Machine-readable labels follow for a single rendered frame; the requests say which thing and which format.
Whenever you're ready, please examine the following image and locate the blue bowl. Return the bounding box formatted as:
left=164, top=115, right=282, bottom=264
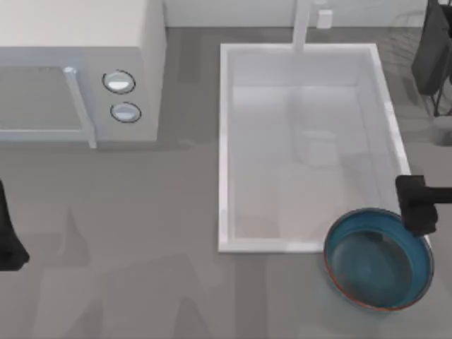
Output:
left=323, top=208, right=436, bottom=312

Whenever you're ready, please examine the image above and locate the white sink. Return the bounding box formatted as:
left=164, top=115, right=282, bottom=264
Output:
left=217, top=42, right=432, bottom=254

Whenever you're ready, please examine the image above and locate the tall white tap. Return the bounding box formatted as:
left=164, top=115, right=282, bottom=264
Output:
left=291, top=0, right=312, bottom=54

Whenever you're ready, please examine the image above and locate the pale microwave oven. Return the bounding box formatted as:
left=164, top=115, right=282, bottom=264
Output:
left=0, top=0, right=167, bottom=152

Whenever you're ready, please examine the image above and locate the small silver microwave knob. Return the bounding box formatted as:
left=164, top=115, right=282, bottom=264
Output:
left=109, top=101, right=143, bottom=125

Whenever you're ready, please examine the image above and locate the large silver microwave knob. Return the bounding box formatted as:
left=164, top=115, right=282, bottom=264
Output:
left=101, top=69, right=137, bottom=96

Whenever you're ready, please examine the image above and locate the glass microwave door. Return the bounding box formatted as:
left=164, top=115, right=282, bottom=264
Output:
left=0, top=65, right=89, bottom=143

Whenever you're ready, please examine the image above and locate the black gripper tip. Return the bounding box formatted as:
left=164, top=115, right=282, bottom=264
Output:
left=0, top=179, right=30, bottom=273

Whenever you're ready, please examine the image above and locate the small white wall box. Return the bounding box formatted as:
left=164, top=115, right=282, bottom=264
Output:
left=317, top=9, right=333, bottom=30

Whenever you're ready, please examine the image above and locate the pale microwave door handle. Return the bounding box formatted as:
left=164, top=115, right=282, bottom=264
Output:
left=62, top=66, right=98, bottom=150

